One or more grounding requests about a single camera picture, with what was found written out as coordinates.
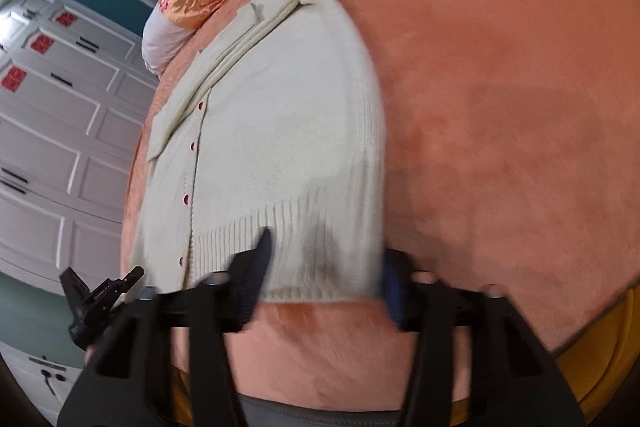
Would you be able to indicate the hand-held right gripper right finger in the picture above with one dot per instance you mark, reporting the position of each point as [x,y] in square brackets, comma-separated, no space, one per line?
[395,289]

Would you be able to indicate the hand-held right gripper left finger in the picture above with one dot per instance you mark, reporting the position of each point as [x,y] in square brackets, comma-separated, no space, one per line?
[255,268]

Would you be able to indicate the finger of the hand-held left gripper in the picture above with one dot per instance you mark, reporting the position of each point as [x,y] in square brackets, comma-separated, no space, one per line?
[74,282]
[127,281]

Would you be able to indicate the cream knit cardigan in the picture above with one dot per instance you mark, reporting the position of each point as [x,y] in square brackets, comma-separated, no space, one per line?
[280,132]

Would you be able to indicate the white low cabinet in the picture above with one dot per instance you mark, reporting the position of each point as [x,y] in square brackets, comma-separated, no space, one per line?
[40,382]

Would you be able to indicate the white panelled wardrobe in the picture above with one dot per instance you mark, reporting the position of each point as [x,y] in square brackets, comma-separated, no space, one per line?
[50,147]

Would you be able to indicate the grey clothing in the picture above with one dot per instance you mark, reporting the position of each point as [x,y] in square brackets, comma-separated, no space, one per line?
[320,412]

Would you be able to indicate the orange plush blanket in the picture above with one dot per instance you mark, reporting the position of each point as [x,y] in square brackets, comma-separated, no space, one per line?
[500,107]

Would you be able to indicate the red wardrobe sticker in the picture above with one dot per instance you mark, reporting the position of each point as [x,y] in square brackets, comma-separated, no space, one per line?
[65,18]
[13,78]
[41,43]

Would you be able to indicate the yellow clothing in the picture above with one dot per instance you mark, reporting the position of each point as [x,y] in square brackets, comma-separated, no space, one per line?
[605,347]

